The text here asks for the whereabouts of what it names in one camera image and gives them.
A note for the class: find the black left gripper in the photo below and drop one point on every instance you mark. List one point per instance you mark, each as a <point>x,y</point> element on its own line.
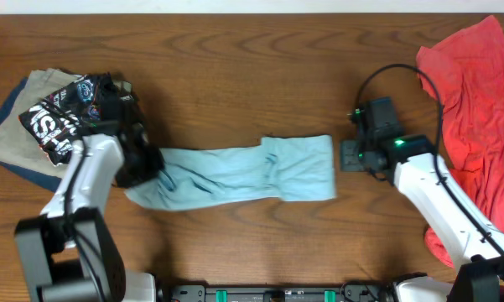
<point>157,164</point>

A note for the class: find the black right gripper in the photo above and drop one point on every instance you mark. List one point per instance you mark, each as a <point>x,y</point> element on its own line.
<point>347,161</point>

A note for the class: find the light blue t-shirt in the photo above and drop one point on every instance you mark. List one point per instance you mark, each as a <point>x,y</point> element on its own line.
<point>291,169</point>

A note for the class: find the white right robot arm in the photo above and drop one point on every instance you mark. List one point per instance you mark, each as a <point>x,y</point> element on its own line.
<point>412,164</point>

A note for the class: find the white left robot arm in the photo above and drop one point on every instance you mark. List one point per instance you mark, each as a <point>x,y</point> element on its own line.
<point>67,252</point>

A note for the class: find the black printed folded jersey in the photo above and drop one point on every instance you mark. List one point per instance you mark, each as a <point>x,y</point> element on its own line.
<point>92,104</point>

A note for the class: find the navy blue folded shirt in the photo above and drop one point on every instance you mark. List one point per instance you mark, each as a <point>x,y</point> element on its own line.
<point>44,181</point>

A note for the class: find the beige folded shirt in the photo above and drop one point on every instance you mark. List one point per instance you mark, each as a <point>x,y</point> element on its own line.
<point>18,146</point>

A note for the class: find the red t-shirt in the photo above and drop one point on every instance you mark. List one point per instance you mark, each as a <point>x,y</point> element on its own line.
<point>466,72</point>

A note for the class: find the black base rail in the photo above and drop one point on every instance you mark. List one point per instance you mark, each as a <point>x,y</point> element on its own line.
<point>348,292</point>

